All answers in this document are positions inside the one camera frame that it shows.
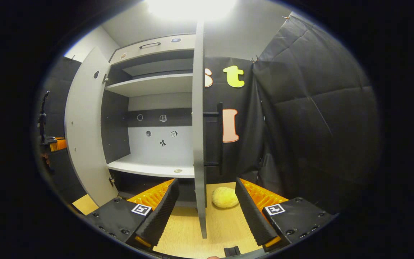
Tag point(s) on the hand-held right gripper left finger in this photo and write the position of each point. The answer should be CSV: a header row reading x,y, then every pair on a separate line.
x,y
162,219

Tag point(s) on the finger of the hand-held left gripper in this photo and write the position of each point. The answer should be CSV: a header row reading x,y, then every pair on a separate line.
x,y
59,144

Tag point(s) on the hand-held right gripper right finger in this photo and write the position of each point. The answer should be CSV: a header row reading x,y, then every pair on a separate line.
x,y
252,219

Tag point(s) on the grey cabinet door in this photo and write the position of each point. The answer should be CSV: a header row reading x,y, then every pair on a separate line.
x,y
84,126
199,144

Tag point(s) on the grey double-door shoe cabinet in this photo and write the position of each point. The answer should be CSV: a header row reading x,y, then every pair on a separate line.
x,y
149,144

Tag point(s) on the grey cabinet shelf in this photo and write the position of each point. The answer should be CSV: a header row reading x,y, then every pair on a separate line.
x,y
149,165
149,85

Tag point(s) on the yellow round sponge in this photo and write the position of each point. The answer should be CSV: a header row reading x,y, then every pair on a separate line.
x,y
225,198

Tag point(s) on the black backdrop cloth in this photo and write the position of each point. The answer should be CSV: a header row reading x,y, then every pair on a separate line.
x,y
318,126

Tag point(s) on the long ceiling light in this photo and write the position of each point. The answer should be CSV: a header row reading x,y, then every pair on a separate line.
x,y
191,8

